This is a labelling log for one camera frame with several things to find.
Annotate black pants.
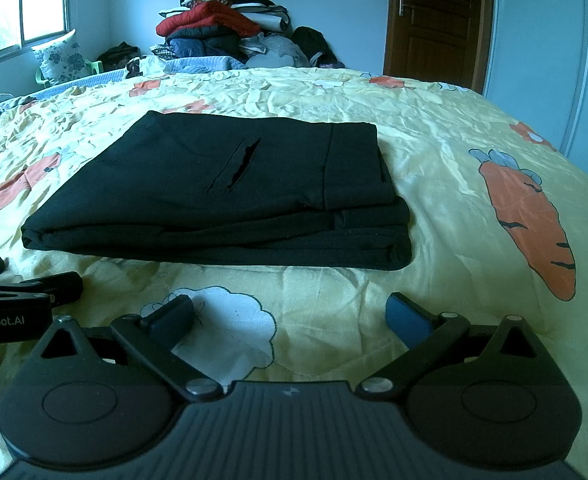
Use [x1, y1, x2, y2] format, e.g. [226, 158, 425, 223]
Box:
[20, 110, 415, 272]

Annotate white wardrobe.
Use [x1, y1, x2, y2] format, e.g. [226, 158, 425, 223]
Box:
[482, 0, 588, 161]

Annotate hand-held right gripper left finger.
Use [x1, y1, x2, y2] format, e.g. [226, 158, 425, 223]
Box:
[39, 294, 235, 403]

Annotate floral pillow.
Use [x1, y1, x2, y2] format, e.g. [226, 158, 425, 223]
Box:
[31, 29, 92, 87]

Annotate yellow carrot print bedsheet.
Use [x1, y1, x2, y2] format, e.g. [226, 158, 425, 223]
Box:
[0, 65, 588, 466]

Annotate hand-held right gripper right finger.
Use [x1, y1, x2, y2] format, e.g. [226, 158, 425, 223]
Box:
[356, 291, 549, 403]

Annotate black white patterned cloth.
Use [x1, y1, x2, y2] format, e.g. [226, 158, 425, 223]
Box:
[125, 55, 172, 79]

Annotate green plastic chair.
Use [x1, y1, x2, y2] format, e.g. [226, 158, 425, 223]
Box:
[35, 59, 104, 86]

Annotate blue quilt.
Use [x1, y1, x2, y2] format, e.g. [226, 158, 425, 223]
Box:
[21, 56, 249, 103]

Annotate black bag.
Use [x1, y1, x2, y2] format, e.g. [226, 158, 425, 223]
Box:
[96, 42, 142, 68]

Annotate brown wooden door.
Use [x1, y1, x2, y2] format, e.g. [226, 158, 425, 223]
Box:
[383, 0, 495, 95]

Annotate pile of clothes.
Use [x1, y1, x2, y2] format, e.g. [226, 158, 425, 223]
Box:
[154, 0, 345, 70]

